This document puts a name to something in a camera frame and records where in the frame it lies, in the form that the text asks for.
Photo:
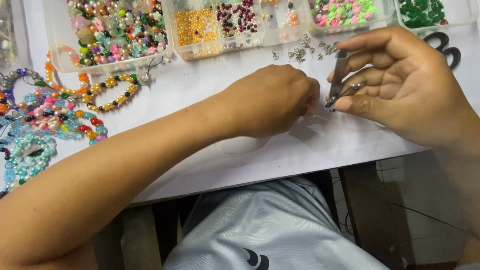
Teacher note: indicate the person's left hand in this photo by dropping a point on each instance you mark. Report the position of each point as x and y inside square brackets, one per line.
[270, 101]

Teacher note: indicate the person's right hand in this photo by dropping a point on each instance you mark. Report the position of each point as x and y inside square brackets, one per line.
[420, 90]

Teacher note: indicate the person's left fingers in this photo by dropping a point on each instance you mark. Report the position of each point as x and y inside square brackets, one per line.
[312, 97]

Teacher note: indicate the clear elastic thread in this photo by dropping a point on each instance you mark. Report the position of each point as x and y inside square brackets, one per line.
[322, 117]

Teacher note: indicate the silver nail clipper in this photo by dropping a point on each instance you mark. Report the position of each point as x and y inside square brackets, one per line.
[339, 75]

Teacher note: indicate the pile of silver clasps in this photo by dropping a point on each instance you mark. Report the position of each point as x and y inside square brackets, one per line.
[300, 53]

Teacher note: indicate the clear box of flower beads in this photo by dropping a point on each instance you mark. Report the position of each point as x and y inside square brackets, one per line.
[345, 15]

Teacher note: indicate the clear compartment box of beads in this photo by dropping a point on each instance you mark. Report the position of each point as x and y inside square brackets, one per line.
[225, 26]

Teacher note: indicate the brown wooden table leg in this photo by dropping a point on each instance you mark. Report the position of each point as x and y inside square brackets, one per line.
[369, 213]

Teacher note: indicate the clear box of green beads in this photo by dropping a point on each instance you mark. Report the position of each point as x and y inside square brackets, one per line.
[423, 13]

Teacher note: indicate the person's white patterned shirt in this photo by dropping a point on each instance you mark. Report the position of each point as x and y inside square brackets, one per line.
[270, 232]

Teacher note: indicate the clear box of mixed beads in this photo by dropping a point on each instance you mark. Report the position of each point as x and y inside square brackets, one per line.
[112, 33]

